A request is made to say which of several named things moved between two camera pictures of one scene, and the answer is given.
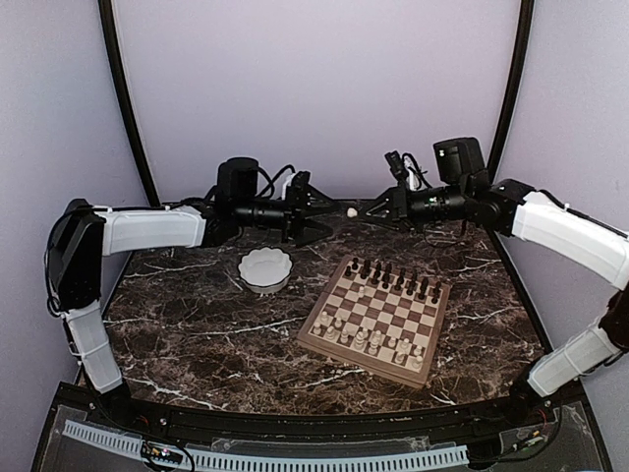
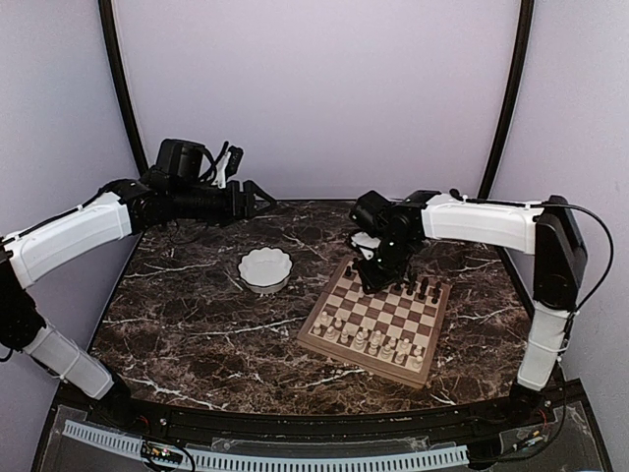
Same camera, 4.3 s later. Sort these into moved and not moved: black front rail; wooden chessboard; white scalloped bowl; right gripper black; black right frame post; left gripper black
Moved: left gripper black; right gripper black
Not moved: black front rail; wooden chessboard; black right frame post; white scalloped bowl
